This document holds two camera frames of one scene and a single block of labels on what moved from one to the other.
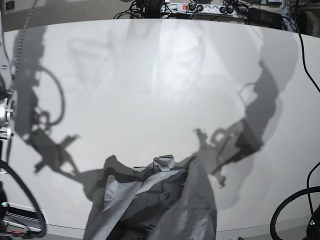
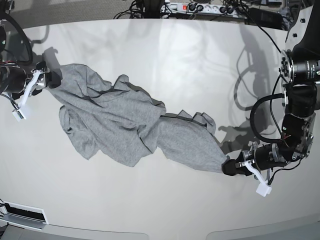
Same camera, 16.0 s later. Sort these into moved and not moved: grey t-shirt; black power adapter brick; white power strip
Moved: grey t-shirt
Not moved: black power adapter brick; white power strip
